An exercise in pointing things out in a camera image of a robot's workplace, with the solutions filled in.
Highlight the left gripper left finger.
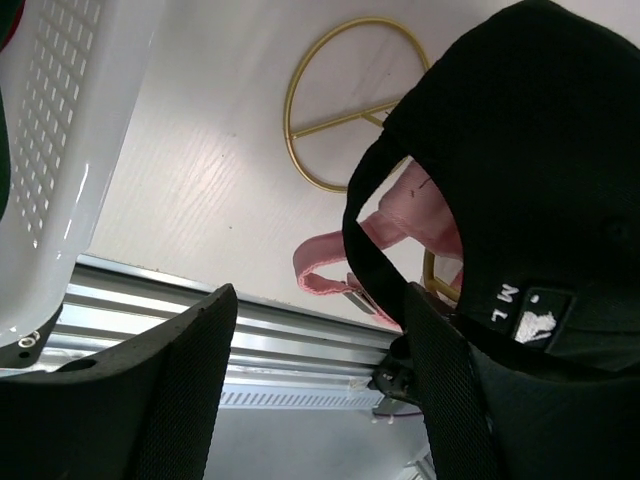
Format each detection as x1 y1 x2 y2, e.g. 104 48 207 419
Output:
1 284 238 479

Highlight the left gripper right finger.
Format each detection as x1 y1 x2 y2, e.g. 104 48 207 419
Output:
390 283 505 479

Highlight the pink baseball cap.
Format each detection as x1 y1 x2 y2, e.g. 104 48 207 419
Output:
293 161 462 296

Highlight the black baseball cap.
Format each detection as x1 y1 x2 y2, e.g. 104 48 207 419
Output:
342 1 639 479

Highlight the white plastic basket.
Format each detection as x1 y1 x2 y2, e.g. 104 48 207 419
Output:
1 1 164 347

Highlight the dark green baseball cap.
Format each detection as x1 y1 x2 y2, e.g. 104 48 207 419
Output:
0 0 24 218

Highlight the white slotted cable duct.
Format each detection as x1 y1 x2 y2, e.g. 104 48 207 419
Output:
220 386 382 411

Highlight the aluminium mounting rail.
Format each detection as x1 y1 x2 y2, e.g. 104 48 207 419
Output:
45 255 395 391

